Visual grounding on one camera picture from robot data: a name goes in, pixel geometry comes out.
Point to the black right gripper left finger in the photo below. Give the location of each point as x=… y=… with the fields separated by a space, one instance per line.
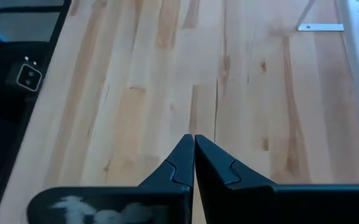
x=179 y=168

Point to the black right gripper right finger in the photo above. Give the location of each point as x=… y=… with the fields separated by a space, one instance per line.
x=216 y=168

